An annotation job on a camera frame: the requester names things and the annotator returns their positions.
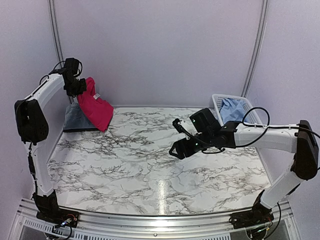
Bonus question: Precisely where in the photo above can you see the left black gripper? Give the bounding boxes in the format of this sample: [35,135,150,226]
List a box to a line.
[65,77,86,97]

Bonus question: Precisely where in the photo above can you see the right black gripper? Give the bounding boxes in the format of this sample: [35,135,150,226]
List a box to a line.
[169,130,215,159]

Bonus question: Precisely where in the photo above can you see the magenta t-shirt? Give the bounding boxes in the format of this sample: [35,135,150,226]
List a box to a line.
[76,77,114,132]

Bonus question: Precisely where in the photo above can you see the light blue shirt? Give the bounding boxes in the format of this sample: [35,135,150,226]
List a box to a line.
[219,98,248,124]

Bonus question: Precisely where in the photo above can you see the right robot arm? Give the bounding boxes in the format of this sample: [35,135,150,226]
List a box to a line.
[169,108,320,224]

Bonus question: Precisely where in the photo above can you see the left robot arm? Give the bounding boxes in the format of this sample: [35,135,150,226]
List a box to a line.
[14,57,87,223]

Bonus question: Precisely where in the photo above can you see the folded light blue jeans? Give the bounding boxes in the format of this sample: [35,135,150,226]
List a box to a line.
[63,102,96,129]

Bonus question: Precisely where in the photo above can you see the folded black garment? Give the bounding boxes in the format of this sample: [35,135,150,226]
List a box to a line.
[63,127,99,133]

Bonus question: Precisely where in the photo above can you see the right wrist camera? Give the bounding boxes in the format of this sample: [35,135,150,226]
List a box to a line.
[172,118,198,140]

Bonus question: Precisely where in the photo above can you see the left wall aluminium profile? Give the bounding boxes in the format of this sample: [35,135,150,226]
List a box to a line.
[47,0,73,103]

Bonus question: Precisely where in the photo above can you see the wall aluminium profile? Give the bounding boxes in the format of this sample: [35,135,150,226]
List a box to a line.
[47,0,73,103]
[241,0,270,98]

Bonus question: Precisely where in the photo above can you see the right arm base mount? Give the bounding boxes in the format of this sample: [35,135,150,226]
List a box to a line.
[229,209,274,229]

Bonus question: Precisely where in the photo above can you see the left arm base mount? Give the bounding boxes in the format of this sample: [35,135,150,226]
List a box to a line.
[36,208,80,228]

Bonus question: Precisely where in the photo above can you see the right wall aluminium profile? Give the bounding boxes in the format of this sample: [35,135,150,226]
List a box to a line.
[241,0,270,98]

